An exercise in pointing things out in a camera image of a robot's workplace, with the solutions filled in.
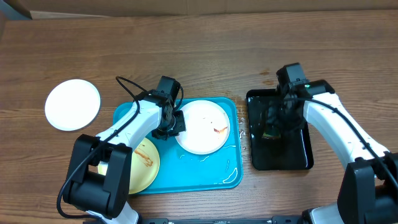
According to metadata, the green yellow sponge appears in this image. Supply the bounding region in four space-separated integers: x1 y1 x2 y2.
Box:
262 126 281 139

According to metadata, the white plate with sauce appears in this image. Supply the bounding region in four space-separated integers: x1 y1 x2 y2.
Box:
45 79 101 131

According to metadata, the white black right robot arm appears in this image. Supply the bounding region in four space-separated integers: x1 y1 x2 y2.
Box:
266 80 397 223

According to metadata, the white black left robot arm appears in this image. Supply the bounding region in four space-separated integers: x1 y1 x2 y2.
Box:
56 87 185 223

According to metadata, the black water tray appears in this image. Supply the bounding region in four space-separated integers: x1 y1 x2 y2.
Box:
246 89 314 170

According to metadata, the yellow green plate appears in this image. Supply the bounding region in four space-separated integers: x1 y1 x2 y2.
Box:
97 137 161 195

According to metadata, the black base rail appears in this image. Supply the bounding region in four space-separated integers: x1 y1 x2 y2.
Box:
138 215 309 224

